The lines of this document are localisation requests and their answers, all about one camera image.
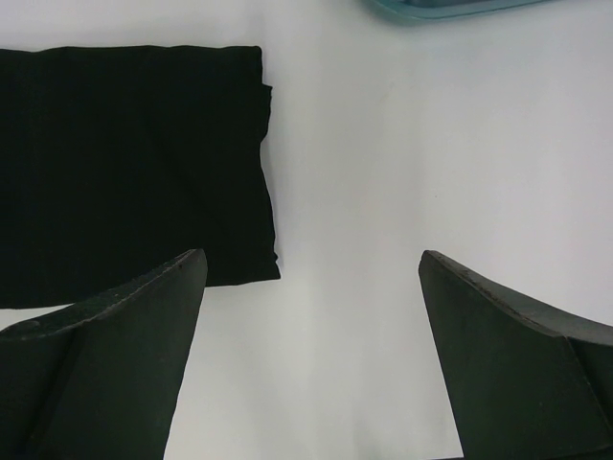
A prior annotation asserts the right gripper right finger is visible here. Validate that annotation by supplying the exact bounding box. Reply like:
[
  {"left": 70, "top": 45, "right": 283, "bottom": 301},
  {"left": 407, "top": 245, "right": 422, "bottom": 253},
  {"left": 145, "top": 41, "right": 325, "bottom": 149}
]
[{"left": 419, "top": 250, "right": 612, "bottom": 459}]

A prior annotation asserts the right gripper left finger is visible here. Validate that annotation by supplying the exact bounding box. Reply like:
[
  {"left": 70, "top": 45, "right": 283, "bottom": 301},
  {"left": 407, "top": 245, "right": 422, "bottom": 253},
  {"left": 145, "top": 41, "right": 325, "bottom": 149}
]
[{"left": 1, "top": 250, "right": 207, "bottom": 459}]

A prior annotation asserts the black t shirt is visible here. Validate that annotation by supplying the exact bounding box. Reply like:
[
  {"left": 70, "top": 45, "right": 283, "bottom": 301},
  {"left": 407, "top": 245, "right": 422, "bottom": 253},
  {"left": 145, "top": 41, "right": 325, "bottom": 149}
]
[{"left": 1, "top": 45, "right": 281, "bottom": 309}]

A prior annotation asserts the teal plastic basket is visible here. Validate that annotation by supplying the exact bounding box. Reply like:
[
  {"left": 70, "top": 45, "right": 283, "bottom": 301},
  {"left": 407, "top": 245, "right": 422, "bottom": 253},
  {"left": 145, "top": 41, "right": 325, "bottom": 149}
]
[{"left": 360, "top": 0, "right": 547, "bottom": 26}]

